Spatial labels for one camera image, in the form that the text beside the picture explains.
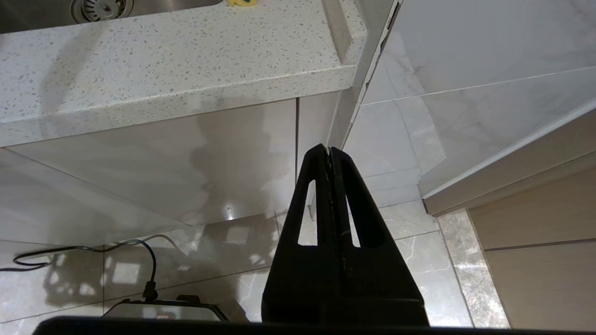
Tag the grey device with black rim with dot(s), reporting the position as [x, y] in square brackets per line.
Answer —
[163, 311]

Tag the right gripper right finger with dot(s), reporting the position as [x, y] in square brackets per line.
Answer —
[372, 279]

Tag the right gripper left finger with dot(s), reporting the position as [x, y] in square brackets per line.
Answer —
[302, 279]

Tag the wide grey cabinet door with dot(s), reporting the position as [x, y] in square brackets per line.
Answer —
[139, 172]

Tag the stainless steel sink basin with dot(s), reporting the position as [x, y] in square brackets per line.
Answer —
[42, 14]

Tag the round metal drain strainer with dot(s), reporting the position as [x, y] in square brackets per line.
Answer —
[100, 7]

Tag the green and yellow sponge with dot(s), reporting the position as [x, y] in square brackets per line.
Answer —
[241, 2]

